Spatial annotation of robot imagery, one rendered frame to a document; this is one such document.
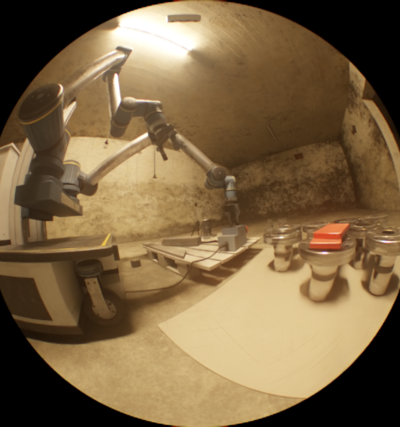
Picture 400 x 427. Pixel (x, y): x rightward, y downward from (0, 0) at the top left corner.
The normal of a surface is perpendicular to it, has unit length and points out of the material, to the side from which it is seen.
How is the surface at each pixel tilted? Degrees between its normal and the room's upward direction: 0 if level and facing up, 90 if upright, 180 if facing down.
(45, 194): 90
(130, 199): 90
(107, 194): 90
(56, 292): 90
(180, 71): 180
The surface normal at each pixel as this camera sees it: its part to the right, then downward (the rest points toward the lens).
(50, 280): 0.63, -0.11
